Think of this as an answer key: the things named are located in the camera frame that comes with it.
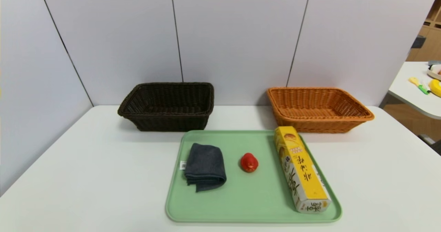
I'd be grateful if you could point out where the dark grey cloth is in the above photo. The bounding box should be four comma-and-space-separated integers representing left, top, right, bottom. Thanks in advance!
180, 143, 227, 192

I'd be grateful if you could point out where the red rubber duck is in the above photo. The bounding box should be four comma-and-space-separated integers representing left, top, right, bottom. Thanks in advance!
240, 152, 259, 173

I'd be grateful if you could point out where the yellow snack box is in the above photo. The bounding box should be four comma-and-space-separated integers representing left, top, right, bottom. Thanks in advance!
274, 126, 332, 214

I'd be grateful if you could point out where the dark brown wicker basket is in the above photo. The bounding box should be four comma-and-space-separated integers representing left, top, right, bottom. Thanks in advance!
117, 82, 215, 132

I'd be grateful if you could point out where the orange wicker basket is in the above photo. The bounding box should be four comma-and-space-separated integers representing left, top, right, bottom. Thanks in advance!
267, 87, 375, 133

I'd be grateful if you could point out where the white bowl with items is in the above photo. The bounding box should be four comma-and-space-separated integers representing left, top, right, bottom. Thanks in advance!
427, 64, 441, 81

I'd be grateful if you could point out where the light green plastic tray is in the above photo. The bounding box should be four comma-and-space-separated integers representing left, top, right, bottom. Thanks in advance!
165, 130, 343, 224

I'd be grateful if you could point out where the white side table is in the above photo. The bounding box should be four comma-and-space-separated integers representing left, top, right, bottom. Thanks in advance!
388, 61, 441, 120

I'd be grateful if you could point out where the yellow green toy knife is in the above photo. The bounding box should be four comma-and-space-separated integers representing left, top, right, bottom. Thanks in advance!
409, 77, 430, 95

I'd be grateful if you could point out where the yellow toy banana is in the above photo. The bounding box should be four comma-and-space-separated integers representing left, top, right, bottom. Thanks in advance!
429, 79, 441, 98

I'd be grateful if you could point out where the light wooden cabinet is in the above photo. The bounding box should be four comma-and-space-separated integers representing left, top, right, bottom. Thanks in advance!
407, 0, 441, 62

